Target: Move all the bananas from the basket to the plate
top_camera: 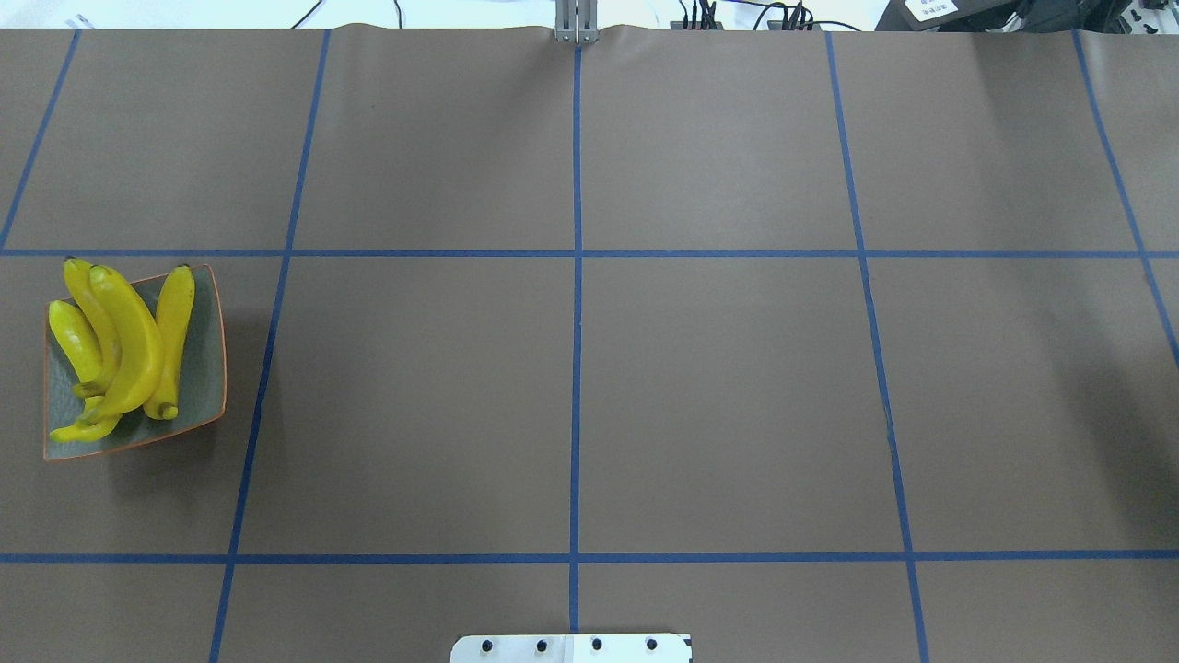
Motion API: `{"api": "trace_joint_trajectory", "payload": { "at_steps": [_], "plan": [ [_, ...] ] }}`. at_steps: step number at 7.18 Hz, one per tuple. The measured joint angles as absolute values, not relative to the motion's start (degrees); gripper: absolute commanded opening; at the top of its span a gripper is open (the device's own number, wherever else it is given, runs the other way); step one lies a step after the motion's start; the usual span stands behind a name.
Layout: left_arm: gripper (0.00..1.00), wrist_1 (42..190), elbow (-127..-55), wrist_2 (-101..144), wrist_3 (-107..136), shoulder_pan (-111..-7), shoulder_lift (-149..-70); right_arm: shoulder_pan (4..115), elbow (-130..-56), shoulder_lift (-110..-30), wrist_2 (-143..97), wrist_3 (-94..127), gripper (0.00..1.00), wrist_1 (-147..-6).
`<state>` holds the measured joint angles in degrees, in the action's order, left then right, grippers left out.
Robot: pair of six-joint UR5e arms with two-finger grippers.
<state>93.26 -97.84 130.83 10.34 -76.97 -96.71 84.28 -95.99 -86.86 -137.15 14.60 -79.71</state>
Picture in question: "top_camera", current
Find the grey square plate orange rim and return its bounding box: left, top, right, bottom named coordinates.
left=42, top=264, right=228, bottom=462

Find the aluminium frame post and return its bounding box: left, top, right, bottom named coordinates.
left=554, top=0, right=599, bottom=46

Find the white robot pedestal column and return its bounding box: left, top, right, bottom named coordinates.
left=449, top=634, right=694, bottom=662

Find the black box white label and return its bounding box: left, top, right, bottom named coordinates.
left=875, top=1, right=1019, bottom=32

